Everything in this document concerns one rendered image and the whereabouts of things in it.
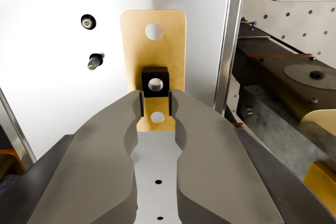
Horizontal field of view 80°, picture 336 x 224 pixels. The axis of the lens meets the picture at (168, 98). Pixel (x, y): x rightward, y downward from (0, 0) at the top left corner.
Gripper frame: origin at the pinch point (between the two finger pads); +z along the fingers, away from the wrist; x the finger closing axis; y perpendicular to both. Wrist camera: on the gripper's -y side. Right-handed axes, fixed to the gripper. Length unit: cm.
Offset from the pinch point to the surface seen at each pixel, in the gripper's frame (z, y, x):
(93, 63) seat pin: 4.6, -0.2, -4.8
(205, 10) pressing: 6.1, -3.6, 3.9
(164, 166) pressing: 6.1, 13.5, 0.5
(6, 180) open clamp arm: 6.9, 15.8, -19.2
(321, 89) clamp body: 4.7, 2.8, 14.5
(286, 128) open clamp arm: 1.5, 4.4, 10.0
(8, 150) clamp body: 11.1, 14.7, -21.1
